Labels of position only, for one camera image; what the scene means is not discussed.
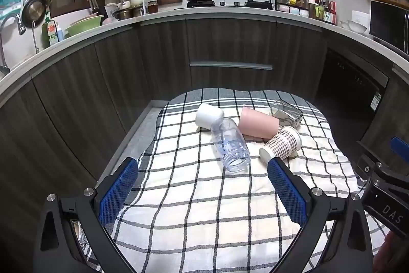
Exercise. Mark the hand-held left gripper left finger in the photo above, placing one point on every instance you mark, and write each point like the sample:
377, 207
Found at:
117, 191

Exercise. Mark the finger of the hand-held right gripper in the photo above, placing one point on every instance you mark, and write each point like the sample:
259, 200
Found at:
401, 150
366, 161

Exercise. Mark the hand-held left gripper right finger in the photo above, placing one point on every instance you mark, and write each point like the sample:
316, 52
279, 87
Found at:
287, 193

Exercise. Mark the houndstooth paper cup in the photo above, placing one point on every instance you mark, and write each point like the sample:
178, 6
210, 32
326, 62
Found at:
282, 142

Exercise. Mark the pink cup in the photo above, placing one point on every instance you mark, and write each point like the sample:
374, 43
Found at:
258, 126

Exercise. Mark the square clear glass cup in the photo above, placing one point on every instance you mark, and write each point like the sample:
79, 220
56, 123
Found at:
287, 113

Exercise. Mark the white cup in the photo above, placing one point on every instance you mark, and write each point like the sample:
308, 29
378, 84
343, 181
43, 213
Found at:
207, 116

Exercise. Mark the person's right hand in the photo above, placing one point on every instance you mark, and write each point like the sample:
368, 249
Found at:
394, 255

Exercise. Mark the black white checked cloth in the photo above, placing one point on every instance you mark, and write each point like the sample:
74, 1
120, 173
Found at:
191, 196

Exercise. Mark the clear plastic bottle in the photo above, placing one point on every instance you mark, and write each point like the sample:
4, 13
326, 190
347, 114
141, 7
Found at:
230, 145

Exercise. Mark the black built-in dishwasher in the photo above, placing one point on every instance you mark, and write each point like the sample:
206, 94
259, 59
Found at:
348, 84

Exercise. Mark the dark wood base cabinets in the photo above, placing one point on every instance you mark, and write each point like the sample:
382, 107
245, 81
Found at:
80, 94

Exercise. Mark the black microwave oven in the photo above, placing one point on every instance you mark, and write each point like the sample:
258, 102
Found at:
388, 25

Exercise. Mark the white bowls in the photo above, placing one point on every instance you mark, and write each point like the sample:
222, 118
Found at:
354, 26

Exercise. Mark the green mug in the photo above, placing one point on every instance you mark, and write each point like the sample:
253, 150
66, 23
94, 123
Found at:
319, 12

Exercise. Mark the green plastic basin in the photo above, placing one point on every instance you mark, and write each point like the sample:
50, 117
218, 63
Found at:
84, 26

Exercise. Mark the green dish soap bottle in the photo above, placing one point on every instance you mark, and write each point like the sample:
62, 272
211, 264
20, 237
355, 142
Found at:
49, 33

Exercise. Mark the steel pot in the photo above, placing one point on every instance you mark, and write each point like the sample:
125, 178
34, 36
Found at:
122, 14

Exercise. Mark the black knife block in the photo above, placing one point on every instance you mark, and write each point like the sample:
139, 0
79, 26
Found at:
94, 7

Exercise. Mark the hanging steel frying pan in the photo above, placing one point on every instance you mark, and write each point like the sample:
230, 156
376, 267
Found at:
33, 11

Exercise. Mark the black gas stove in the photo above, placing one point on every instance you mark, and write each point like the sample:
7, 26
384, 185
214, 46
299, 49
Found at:
223, 3

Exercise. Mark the chrome faucet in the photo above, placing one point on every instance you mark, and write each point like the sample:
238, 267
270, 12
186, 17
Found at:
12, 20

